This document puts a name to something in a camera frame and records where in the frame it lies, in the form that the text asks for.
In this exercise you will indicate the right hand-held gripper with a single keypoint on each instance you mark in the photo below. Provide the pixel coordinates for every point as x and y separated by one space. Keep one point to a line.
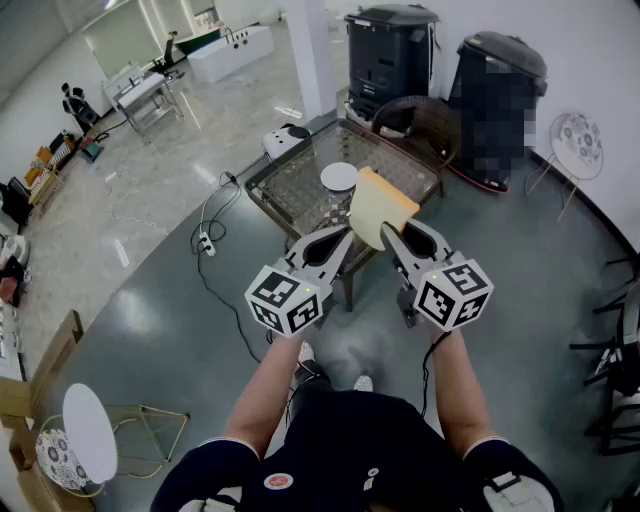
452 295

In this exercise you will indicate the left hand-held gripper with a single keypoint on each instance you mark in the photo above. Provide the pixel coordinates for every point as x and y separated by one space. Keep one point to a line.
280 300

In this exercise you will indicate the toast bread slice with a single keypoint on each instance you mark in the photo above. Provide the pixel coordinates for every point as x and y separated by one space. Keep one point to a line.
377 207

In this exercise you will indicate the white round plate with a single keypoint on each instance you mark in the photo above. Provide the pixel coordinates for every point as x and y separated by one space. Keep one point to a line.
337 176

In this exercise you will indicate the person's left forearm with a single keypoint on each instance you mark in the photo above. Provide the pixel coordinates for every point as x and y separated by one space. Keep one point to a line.
260 395

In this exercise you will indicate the person's right forearm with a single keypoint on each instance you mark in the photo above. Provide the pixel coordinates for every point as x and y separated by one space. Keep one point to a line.
460 390

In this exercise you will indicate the glass-topped rattan coffee table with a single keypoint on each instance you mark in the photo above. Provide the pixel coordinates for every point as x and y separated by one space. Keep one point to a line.
300 175

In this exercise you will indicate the person's left shoe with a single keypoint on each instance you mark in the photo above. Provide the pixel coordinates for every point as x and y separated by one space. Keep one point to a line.
306 351

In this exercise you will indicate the person's shoe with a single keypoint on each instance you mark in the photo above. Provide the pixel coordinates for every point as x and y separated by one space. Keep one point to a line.
363 383
306 351

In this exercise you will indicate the white power strip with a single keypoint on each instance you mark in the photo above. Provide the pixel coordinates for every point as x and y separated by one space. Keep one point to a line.
207 243

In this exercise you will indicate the white and black rounded device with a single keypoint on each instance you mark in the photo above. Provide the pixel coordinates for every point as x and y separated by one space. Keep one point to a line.
285 137

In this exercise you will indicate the brown rattan chair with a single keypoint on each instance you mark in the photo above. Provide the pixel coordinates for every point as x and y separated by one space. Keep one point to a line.
430 122

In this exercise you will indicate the person's right shoe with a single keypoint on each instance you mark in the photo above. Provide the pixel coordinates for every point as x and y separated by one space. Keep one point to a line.
363 383

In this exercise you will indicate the black tall machine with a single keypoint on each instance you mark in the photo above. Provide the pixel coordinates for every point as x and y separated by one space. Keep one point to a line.
492 100
387 55

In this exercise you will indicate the floral round gold-legged table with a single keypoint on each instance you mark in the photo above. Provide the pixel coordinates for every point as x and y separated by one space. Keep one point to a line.
55 460
580 137

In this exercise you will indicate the white square pillar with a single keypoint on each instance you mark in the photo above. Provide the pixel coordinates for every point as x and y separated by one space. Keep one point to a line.
312 55

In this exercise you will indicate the person's torso in dark clothing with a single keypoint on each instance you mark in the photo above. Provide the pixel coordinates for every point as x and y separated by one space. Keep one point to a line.
360 450

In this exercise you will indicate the white long counter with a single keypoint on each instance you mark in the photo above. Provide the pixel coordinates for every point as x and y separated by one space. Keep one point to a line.
230 52

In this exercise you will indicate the black metal chair frames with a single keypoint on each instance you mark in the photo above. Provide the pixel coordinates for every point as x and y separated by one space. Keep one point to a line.
615 380

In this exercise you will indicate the black office chair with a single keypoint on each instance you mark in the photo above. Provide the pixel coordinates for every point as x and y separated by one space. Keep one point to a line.
169 55

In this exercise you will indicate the wooden bench with items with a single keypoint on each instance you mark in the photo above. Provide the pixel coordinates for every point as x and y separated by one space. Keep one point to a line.
47 165

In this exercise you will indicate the white round gold-framed table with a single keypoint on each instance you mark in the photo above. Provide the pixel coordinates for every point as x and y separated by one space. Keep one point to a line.
90 430

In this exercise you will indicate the cardboard box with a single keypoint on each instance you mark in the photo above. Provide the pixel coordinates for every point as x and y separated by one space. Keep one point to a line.
30 490

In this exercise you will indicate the metal frame table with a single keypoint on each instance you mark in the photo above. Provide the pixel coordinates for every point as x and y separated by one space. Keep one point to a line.
145 92

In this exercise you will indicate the wooden furniture frame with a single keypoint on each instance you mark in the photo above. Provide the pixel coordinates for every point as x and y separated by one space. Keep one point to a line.
55 355

